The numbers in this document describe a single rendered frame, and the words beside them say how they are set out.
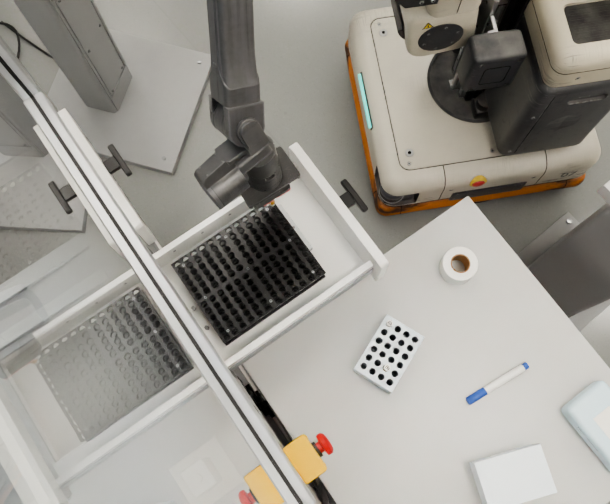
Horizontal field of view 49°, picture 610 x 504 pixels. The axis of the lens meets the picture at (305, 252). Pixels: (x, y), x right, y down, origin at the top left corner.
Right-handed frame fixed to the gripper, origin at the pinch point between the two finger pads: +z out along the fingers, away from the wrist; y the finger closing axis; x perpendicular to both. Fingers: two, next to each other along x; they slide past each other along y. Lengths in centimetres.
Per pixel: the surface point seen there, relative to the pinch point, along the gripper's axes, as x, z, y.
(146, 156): 69, 89, -17
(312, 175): -0.1, 2.5, 8.7
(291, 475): -42.1, -3.3, -22.6
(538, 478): -67, 17, 12
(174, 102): 80, 89, 0
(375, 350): -31.5, 19.9, 1.7
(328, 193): -4.7, 2.7, 9.1
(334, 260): -13.6, 12.1, 4.2
